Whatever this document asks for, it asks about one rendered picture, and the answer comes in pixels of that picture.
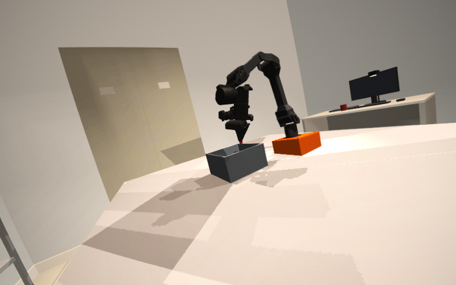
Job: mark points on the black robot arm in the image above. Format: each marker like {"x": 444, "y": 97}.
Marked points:
{"x": 229, "y": 94}

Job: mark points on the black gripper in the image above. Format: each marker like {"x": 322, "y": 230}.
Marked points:
{"x": 241, "y": 116}

